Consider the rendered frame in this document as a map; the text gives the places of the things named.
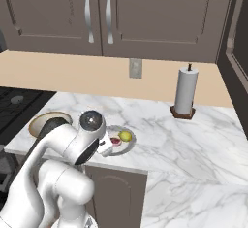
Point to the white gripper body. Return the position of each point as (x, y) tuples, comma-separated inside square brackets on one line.
[(107, 147)]

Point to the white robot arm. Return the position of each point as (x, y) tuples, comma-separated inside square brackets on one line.
[(51, 160)]

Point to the grey round plate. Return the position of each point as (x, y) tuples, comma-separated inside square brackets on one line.
[(128, 145)]

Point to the yellow lemon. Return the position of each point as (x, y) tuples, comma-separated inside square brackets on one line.
[(125, 136)]

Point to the brown base cupboard door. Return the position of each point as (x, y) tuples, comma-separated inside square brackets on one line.
[(119, 199)]

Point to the tan round bowl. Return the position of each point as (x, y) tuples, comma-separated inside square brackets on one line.
[(37, 124)]

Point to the brown wooden towel holder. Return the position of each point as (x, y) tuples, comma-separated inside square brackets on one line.
[(183, 115)]

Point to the white paper towel roll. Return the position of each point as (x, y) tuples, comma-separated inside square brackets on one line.
[(185, 91)]

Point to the black hob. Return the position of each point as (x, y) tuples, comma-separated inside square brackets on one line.
[(19, 109)]

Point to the grey oven front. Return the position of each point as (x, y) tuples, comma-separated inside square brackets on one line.
[(7, 170)]

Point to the dark brown tall cabinet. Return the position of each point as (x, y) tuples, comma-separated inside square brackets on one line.
[(234, 54)]

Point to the grey wall socket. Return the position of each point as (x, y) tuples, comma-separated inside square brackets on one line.
[(135, 68)]

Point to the brown wall cupboard door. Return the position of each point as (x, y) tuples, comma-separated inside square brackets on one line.
[(168, 15), (45, 12)]

